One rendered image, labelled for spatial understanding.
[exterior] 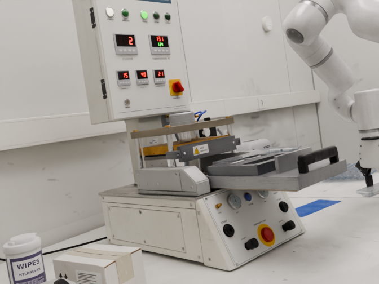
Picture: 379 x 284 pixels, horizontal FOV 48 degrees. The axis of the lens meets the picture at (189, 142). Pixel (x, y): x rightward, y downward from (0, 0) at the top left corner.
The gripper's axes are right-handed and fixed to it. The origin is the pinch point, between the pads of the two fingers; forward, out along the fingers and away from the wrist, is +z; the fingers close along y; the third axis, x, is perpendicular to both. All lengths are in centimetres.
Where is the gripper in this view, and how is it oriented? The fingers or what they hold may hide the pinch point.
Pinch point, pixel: (378, 182)
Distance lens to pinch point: 158.3
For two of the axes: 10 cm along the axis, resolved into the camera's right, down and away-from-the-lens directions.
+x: -8.1, 1.5, -5.7
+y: -5.7, 0.4, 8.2
